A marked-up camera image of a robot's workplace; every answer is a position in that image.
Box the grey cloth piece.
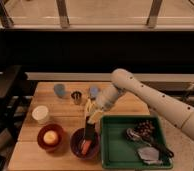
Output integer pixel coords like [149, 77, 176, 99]
[137, 147, 162, 165]

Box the orange carrot piece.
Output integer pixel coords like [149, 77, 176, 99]
[81, 140, 92, 155]

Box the white paper cup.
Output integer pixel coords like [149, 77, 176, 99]
[32, 106, 50, 124]

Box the red bowl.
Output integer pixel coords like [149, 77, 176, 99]
[37, 124, 64, 152]

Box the brown pine cone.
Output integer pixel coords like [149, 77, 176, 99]
[135, 120, 155, 137]

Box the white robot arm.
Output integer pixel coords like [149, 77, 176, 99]
[87, 69, 194, 171]

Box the small metal cup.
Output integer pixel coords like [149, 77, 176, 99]
[71, 91, 82, 105]

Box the black handled spoon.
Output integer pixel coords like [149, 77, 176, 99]
[125, 128, 174, 158]

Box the blue plastic cup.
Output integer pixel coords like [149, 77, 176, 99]
[54, 84, 66, 98]

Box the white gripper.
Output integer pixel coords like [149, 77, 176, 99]
[84, 84, 125, 124]

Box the light blue cup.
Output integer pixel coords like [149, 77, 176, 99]
[89, 86, 99, 99]

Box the yellow ball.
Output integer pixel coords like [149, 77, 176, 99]
[43, 130, 59, 145]

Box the green tray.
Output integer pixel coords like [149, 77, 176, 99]
[100, 115, 173, 170]

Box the dark purple bowl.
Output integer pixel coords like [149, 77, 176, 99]
[70, 128, 100, 160]

